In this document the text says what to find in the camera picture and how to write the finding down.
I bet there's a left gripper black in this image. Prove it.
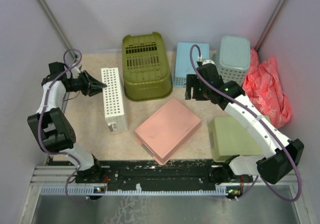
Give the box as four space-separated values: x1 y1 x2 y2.
66 70 107 97

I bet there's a light blue shallow basket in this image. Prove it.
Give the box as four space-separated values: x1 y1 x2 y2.
173 42 210 88

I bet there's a white shallow basket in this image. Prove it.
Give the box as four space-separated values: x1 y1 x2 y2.
101 67 129 133

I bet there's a large olive green container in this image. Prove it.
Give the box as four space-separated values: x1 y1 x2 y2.
121 32 173 102

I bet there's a tall teal perforated basket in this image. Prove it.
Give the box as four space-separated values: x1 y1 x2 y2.
212 35 251 86

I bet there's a pink shallow basket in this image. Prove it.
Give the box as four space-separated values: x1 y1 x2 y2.
134 98 202 165

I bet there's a light green shallow basket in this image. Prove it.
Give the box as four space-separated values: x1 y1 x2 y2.
207 116 263 163

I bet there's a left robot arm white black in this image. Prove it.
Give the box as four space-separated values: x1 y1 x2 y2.
27 62 107 183

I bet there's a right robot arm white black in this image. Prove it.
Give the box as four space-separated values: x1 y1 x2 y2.
185 63 304 184

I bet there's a red plastic bag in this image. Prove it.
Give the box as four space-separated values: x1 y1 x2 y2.
242 48 293 129

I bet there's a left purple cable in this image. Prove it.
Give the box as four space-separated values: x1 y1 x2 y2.
37 49 91 204

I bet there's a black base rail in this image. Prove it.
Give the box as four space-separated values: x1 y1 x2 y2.
47 156 253 200

